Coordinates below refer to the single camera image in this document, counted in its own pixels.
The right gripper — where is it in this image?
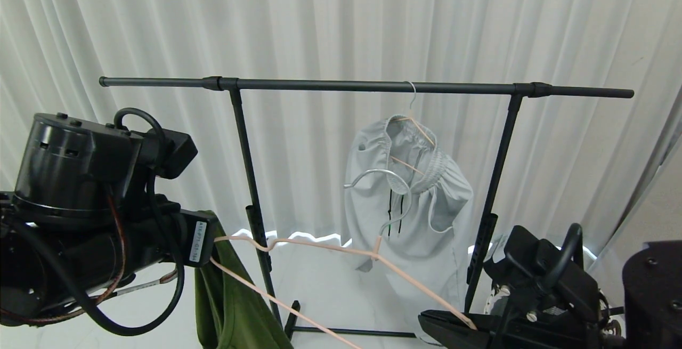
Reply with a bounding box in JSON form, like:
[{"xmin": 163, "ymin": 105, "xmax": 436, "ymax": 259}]
[{"xmin": 418, "ymin": 309, "xmax": 625, "ymax": 349}]

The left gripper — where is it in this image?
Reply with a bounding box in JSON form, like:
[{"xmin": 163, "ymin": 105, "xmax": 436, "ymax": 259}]
[{"xmin": 159, "ymin": 209, "xmax": 221, "ymax": 269}]

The green garment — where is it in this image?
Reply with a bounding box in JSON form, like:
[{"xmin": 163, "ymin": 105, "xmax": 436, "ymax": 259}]
[{"xmin": 194, "ymin": 210, "xmax": 295, "ymax": 349}]

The pale grey garment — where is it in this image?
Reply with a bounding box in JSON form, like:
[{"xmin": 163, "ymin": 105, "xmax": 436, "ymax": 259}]
[{"xmin": 344, "ymin": 115, "xmax": 475, "ymax": 347}]

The pink clothes hanger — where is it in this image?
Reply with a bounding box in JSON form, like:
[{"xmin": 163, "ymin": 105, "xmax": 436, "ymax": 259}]
[
  {"xmin": 209, "ymin": 169, "xmax": 478, "ymax": 349},
  {"xmin": 388, "ymin": 81, "xmax": 439, "ymax": 177}
]

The black clothes rack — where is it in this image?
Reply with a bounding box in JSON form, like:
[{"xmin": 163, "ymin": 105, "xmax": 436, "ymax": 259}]
[{"xmin": 100, "ymin": 76, "xmax": 635, "ymax": 339}]

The white curtain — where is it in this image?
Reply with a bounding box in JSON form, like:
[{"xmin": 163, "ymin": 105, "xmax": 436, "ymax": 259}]
[{"xmin": 0, "ymin": 0, "xmax": 682, "ymax": 256}]

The black cable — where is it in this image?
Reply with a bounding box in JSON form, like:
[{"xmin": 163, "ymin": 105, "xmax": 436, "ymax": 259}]
[
  {"xmin": 113, "ymin": 107, "xmax": 167, "ymax": 171},
  {"xmin": 0, "ymin": 173, "xmax": 186, "ymax": 337},
  {"xmin": 542, "ymin": 223, "xmax": 583, "ymax": 288}
]

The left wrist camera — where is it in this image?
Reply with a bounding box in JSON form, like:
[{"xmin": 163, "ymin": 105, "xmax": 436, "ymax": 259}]
[{"xmin": 140, "ymin": 128, "xmax": 199, "ymax": 180}]

